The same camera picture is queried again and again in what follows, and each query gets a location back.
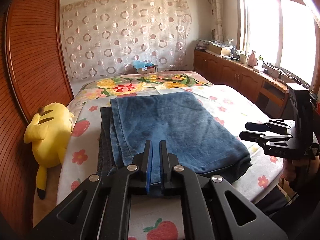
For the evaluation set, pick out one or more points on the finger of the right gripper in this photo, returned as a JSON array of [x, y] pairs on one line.
[[262, 138], [267, 127]]

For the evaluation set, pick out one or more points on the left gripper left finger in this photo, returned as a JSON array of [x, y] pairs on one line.
[[99, 208]]

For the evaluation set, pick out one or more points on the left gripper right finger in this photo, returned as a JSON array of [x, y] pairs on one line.
[[211, 207]]

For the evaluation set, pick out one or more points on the blue denim jeans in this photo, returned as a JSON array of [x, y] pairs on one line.
[[191, 133]]

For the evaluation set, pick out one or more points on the right hand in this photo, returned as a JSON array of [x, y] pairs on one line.
[[291, 167]]

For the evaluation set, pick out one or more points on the long wooden cabinet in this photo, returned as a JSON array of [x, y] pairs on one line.
[[265, 92]]

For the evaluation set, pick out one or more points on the pink bottle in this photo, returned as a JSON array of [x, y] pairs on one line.
[[252, 60]]

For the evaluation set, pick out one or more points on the beige cardboard box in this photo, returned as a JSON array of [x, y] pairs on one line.
[[224, 51]]

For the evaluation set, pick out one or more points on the yellow Pikachu plush toy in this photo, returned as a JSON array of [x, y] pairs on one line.
[[48, 133]]

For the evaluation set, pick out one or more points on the cardboard box with blue bag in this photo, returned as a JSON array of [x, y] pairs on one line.
[[144, 67]]

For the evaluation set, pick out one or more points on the floral bedspread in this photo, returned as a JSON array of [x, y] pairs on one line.
[[134, 83]]

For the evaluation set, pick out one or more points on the patterned window drape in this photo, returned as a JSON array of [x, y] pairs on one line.
[[217, 14]]

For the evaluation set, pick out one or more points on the wooden slatted headboard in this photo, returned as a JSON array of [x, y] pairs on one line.
[[32, 75]]

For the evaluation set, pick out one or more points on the circle pattern sheer curtain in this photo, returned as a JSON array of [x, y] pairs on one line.
[[105, 37]]

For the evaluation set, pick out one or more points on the window with wooden frame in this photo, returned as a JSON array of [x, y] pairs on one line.
[[285, 33]]

